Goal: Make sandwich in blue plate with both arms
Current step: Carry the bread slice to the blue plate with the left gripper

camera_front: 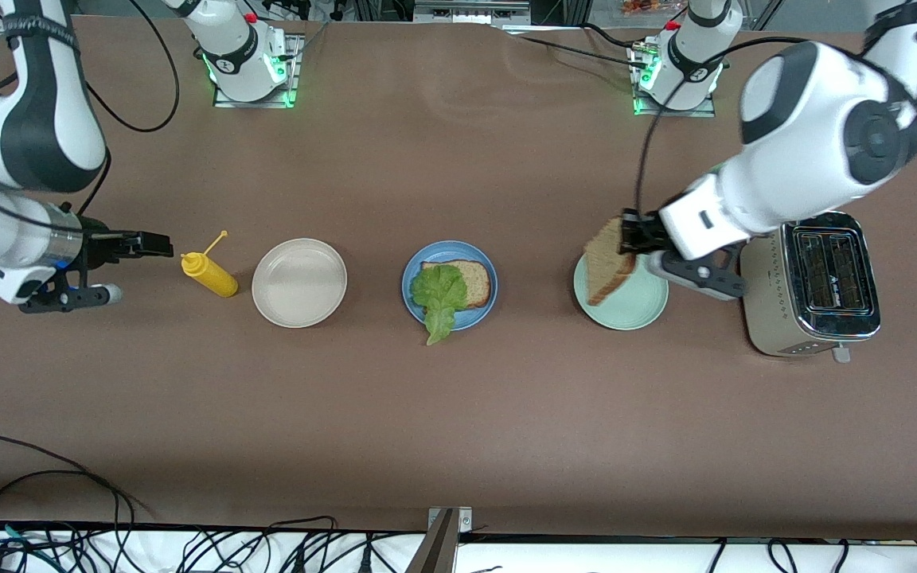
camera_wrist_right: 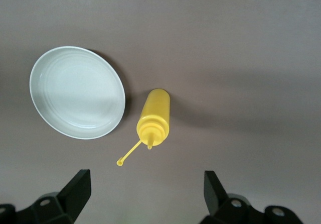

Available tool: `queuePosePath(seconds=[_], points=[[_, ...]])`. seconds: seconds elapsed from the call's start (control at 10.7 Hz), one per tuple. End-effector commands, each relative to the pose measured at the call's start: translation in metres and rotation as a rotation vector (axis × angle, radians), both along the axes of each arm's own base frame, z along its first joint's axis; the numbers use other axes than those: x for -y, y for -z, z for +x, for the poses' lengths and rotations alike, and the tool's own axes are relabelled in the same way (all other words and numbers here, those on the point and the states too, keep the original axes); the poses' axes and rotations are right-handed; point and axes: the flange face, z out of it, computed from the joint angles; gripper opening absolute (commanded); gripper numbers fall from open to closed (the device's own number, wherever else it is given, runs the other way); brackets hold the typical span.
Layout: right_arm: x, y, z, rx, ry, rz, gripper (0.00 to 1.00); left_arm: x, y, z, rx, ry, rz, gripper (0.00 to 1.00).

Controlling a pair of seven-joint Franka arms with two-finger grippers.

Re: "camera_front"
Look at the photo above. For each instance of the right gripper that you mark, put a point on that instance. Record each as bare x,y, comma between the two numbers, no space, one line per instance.
97,243

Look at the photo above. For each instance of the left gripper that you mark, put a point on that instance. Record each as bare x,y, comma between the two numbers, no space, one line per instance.
640,233

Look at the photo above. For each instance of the toasted bread slice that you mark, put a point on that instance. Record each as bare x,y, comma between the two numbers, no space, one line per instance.
478,282
606,267

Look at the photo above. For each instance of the yellow mustard squeeze bottle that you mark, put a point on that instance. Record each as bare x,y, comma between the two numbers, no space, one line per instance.
216,278

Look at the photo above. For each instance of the green lettuce leaf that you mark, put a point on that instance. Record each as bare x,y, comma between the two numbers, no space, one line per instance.
438,290

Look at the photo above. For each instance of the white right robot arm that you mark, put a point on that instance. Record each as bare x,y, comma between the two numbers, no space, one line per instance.
44,119

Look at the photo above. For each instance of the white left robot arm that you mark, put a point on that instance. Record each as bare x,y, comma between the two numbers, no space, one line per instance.
809,119

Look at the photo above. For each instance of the green round plate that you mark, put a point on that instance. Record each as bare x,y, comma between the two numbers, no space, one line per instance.
634,306

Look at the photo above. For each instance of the beige round plate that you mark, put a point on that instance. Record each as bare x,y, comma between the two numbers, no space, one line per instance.
299,282

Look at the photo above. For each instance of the blue round plate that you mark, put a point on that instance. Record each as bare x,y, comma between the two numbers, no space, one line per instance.
450,250

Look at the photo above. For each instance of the silver two-slot toaster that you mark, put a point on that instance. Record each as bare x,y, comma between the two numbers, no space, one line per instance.
769,318

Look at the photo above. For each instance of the orange package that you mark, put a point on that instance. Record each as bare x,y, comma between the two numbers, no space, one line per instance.
641,6

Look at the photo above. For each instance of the grey metal box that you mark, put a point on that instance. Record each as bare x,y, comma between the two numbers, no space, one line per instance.
470,9

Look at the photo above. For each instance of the metal bracket profile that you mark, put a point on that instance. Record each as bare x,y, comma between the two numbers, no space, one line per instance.
438,549

